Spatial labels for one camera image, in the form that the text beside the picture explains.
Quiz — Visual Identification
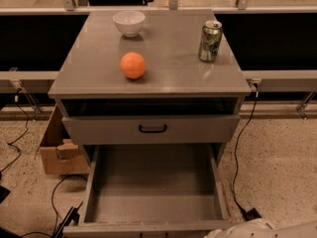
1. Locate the grey drawer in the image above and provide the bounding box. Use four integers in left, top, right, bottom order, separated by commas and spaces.
62, 115, 240, 145
64, 144, 233, 238

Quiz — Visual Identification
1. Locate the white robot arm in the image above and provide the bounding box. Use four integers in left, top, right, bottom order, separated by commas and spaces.
203, 218, 317, 238

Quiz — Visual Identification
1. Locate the grey drawer cabinet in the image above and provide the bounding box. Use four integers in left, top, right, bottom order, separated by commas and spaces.
47, 9, 252, 166

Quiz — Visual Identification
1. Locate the grey top drawer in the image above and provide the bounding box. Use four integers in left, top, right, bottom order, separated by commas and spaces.
62, 115, 240, 145

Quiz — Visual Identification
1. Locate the orange ball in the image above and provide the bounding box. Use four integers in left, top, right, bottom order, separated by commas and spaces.
120, 53, 146, 79

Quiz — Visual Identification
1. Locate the green soda can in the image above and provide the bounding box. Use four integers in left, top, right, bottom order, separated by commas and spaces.
198, 20, 223, 62

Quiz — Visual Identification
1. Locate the white bowl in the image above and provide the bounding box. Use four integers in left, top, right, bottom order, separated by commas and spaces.
112, 10, 146, 37

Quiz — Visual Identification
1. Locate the cardboard box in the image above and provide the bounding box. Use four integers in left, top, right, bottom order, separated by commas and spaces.
39, 106, 90, 175

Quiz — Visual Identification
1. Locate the black device lower left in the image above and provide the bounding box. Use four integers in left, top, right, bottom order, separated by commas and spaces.
53, 207, 79, 238

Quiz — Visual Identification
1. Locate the black power adapter right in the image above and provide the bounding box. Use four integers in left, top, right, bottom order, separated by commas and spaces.
244, 208, 261, 221

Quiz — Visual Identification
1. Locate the black cable right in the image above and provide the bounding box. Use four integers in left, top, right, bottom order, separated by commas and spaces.
231, 81, 260, 213

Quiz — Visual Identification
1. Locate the black cable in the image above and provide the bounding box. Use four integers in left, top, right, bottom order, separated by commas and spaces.
19, 174, 89, 238
231, 81, 260, 213
0, 88, 30, 176

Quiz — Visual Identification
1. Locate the black cable lower left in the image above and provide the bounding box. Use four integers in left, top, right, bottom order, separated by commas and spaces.
19, 174, 89, 238

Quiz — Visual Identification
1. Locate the metal railing frame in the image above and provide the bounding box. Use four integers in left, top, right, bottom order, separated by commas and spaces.
0, 0, 317, 121

